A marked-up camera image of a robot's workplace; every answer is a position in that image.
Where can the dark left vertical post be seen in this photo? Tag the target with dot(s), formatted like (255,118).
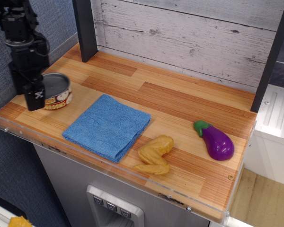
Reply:
(85,28)

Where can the folded blue rag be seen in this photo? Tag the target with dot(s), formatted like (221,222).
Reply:
(108,128)

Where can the silver dispenser button panel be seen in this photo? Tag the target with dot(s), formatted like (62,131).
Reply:
(111,211)

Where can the dark vertical post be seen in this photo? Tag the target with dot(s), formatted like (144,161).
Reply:
(272,58)
(85,28)

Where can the sliced mushrooms tin can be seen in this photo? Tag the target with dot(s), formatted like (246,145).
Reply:
(58,92)

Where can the white ridged appliance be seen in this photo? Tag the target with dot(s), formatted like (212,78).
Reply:
(265,152)

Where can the dark right vertical post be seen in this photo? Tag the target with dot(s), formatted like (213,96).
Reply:
(272,58)

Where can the yellow plastic chicken wing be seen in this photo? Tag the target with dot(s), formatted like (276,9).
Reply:
(152,155)

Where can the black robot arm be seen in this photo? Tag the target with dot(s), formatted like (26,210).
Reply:
(18,21)

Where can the purple toy eggplant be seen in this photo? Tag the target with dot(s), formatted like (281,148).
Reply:
(219,146)

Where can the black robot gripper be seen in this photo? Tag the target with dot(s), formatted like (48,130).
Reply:
(26,67)

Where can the grey cabinet with dispenser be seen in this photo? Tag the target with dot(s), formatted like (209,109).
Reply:
(70,180)

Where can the yellow object bottom left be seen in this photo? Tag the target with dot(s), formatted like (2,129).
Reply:
(19,222)

